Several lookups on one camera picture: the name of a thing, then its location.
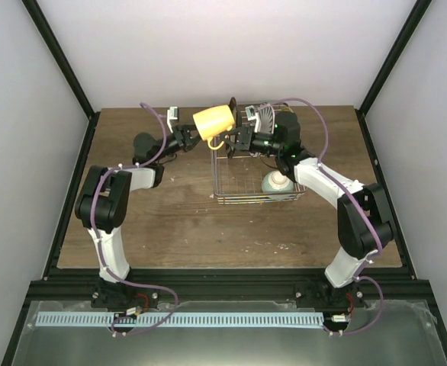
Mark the dark multicolour rimmed plate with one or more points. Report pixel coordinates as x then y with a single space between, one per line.
232 126

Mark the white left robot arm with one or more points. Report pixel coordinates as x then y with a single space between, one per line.
103 200

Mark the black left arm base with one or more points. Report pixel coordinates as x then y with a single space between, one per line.
118 296

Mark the light blue slotted cable duct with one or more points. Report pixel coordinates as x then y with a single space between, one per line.
183 320

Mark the black aluminium frame post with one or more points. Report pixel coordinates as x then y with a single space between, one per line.
46 32
408 29

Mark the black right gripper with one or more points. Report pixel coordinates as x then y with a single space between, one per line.
245 138

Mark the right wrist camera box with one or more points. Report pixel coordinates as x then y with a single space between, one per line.
253 118

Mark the green dotted white bowl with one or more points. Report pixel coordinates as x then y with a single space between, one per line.
277 186

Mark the black aluminium frame post left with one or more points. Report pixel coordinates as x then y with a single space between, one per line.
46 32

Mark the yellow ceramic mug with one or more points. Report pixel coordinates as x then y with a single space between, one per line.
213 121

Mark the blue striped white plate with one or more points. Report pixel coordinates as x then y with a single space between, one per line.
266 116

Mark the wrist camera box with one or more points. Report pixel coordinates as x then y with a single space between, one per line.
172 117
253 118

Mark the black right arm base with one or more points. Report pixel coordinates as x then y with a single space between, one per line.
320 294

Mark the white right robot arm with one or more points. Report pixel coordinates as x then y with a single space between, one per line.
364 220

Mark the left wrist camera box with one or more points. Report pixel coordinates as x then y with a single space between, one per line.
172 117

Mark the steel wire dish rack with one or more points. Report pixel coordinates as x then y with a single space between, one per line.
238 180

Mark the black aluminium frame post right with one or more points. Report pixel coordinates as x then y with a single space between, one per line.
408 29

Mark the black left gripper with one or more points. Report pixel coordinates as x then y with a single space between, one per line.
181 135

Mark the black front frame rail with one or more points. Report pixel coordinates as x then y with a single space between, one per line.
275 284

